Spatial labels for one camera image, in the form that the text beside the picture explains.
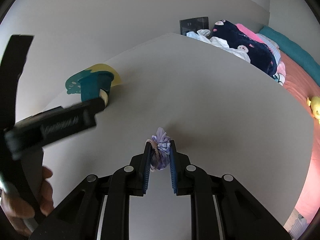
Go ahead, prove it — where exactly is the light blue folded blanket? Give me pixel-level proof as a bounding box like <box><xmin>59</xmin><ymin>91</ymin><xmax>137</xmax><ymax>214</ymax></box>
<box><xmin>257</xmin><ymin>33</ymin><xmax>281</xmax><ymax>64</ymax></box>

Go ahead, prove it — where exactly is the person's left hand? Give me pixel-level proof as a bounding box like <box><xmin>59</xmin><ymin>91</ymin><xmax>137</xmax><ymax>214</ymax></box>
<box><xmin>1</xmin><ymin>166</ymin><xmax>54</xmax><ymax>237</ymax></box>

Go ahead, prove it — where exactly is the black wall socket panel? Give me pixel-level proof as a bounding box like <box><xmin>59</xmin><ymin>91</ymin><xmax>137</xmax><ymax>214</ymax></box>
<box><xmin>180</xmin><ymin>17</ymin><xmax>209</xmax><ymax>36</ymax></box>

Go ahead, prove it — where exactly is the teal pillow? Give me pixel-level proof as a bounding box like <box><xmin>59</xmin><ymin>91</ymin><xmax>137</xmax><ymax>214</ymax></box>
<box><xmin>259</xmin><ymin>26</ymin><xmax>320</xmax><ymax>86</ymax></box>

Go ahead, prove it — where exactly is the pink bed sheet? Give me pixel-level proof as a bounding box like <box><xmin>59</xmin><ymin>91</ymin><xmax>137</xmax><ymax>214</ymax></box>
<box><xmin>273</xmin><ymin>49</ymin><xmax>320</xmax><ymax>218</ymax></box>

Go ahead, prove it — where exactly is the yellow duck plush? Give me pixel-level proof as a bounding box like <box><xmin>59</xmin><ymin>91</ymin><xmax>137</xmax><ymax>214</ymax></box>
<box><xmin>306</xmin><ymin>96</ymin><xmax>320</xmax><ymax>124</ymax></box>

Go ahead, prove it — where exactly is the pink folded cloth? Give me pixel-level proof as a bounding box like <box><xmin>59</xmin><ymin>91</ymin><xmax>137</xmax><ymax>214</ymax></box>
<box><xmin>235</xmin><ymin>23</ymin><xmax>264</xmax><ymax>43</ymax></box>

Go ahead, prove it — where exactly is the teal dinosaur tape dispenser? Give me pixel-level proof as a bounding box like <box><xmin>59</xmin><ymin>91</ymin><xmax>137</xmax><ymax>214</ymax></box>
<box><xmin>65</xmin><ymin>63</ymin><xmax>121</xmax><ymax>107</ymax></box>

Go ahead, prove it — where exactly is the purple fabric scrunchie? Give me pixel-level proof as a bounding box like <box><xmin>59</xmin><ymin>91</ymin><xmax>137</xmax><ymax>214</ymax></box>
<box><xmin>147</xmin><ymin>127</ymin><xmax>171</xmax><ymax>172</ymax></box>

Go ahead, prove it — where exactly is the white crumpled cloth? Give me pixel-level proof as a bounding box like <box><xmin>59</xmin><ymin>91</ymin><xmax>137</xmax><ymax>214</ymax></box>
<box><xmin>186</xmin><ymin>29</ymin><xmax>251</xmax><ymax>63</ymax></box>

